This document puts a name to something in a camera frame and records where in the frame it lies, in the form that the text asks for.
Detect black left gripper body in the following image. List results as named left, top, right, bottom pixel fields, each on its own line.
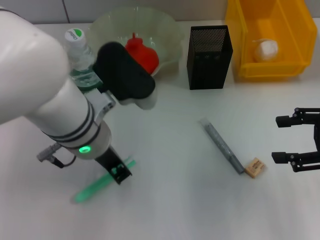
left=94, top=147, right=126, bottom=174

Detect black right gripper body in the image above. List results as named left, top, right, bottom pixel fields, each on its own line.
left=312, top=123, right=320, bottom=152

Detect mint green pen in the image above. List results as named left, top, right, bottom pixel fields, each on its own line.
left=73, top=156, right=137, bottom=205

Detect white paper ball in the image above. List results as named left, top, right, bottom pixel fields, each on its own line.
left=252, top=38, right=280, bottom=62

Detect clear water bottle green label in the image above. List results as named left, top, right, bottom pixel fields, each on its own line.
left=63, top=28, right=105, bottom=94

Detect tan eraser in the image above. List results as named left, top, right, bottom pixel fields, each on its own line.
left=244, top=156, right=267, bottom=179

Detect grey silver marker pen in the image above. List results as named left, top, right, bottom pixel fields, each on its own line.
left=199, top=117, right=245, bottom=175

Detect black mesh pen holder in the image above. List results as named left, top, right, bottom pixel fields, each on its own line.
left=186, top=24, right=234, bottom=90

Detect translucent green wavy fruit bowl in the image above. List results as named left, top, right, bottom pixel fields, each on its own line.
left=88, top=6, right=185, bottom=78

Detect yellow plastic storage bin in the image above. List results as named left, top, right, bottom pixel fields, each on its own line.
left=224, top=0, right=318, bottom=81

